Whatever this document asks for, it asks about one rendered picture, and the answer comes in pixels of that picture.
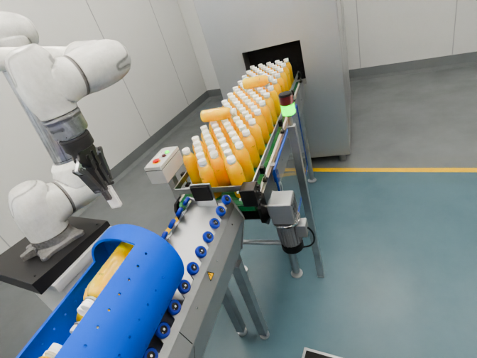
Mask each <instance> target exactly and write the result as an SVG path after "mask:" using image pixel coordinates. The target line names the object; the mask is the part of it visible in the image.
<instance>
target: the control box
mask: <svg viewBox="0 0 477 358"><path fill-rule="evenodd" d="M165 151H169V153H165ZM161 152H162V153H161ZM163 154H166V156H165V157H162V155H163ZM158 156H159V157H158ZM156 158H159V159H160V160H159V161H158V162H157V163H153V160H154V159H156ZM182 164H183V158H182V155H181V153H180V150H179V148H178V146H174V147H167V148H162V149H161V150H160V151H159V152H158V153H157V154H156V156H155V157H154V158H153V159H152V160H151V161H150V162H149V163H148V165H147V166H146V167H145V168H144V170H145V171H146V173H147V175H148V177H149V179H150V181H151V183H152V184H160V183H169V181H170V180H171V178H172V177H173V176H174V174H176V172H177V171H178V169H179V168H180V166H181V165H182Z"/></svg>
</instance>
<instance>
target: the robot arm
mask: <svg viewBox="0 0 477 358"><path fill-rule="evenodd" d="M38 44H39V35H38V32H37V29H36V27H35V26H34V25H33V23H32V22H31V21H30V20H29V19H28V18H26V17H25V16H22V15H20V14H17V13H11V12H6V11H0V72H1V71H2V72H3V74H4V76H5V78H6V79H7V81H8V83H9V84H10V86H11V89H12V90H13V92H14V94H15V95H16V97H17V99H18V101H19V102H20V104H21V106H22V107H23V110H24V112H25V113H26V115H27V117H28V118H29V120H30V122H31V123H32V125H33V128H34V129H35V131H36V133H37V134H38V136H39V138H40V140H41V141H42V143H43V145H44V147H45V149H46V151H47V152H48V154H49V156H50V157H51V159H52V161H53V163H54V164H53V166H52V168H51V173H52V175H53V182H51V183H46V184H45V182H43V181H41V180H28V181H25V182H23V183H20V184H19V185H17V186H16V187H14V188H13V189H11V191H10V192H9V196H8V206H9V211H10V213H11V216H12V218H13V220H14V222H15V223H16V225H17V226H18V228H19V229H20V230H21V232H22V233H23V235H24V236H25V237H26V238H27V239H28V240H29V242H30V243H31V244H29V245H28V246H27V247H26V249H27V250H26V251H25V252H23V253H22V255H20V257H21V259H23V261H27V260H29V259H31V258H33V257H34V256H39V257H40V259H41V261H47V260H48V259H49V258H50V257H51V256H53V255H54V254H56V253H57V252H59V250H61V249H63V248H64V247H66V246H67V245H68V244H70V243H71V242H73V241H74V240H76V239H78V238H79V237H81V236H83V235H84V234H85V233H84V230H82V229H77V228H75V227H72V225H71V224H70V223H69V222H68V220H67V219H68V218H69V217H70V216H71V214H72V213H73V212H76V211H77V210H79V209H81V208H83V207H84V206H86V205H88V204H89V203H91V202H92V201H94V200H95V199H97V198H98V197H99V196H100V195H101V194H102V195H103V196H104V198H105V200H106V201H107V202H108V203H109V205H110V206H111V208H112V209H113V208H117V207H121V206H122V202H121V201H120V199H119V197H118V195H117V194H116V191H115V190H114V188H113V187H112V185H113V184H114V181H111V180H112V179H113V175H112V174H111V171H110V169H109V166H108V163H107V162H106V159H105V157H104V152H103V148H102V147H101V146H99V147H95V145H94V144H93V143H94V139H93V137H92V135H91V134H90V132H89V130H88V129H87V127H88V123H87V121H86V119H85V118H84V116H83V114H82V113H81V111H80V108H79V107H78V106H77V103H76V102H78V101H80V100H81V98H83V97H85V96H87V95H89V94H91V93H95V92H98V91H101V90H104V89H106V88H107V87H110V86H112V85H113V84H115V83H117V82H118V81H119V80H121V79H122V78H123V77H125V76H126V74H127V73H128V71H129V70H130V69H131V56H130V55H129V52H128V50H127V49H126V47H125V46H124V45H122V44H121V43H120V42H118V41H116V40H109V39H104V40H86V41H75V42H72V43H71V44H69V45H68V46H67V47H66V46H39V45H38Z"/></svg>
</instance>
